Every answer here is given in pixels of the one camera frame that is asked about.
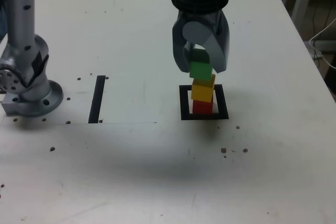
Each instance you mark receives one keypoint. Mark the black tape square outline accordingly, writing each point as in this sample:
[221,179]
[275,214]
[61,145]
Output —
[223,103]

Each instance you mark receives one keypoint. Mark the yellow cube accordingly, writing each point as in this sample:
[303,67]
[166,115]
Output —
[202,93]

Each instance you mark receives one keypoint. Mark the black tape strip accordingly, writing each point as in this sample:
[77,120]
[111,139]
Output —
[96,98]

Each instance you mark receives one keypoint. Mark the green cube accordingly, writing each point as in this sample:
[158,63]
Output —
[200,70]

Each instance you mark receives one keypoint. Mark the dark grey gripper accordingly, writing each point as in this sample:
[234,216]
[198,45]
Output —
[202,18]

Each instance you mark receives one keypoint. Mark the red cube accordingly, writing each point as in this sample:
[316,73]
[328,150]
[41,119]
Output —
[202,107]

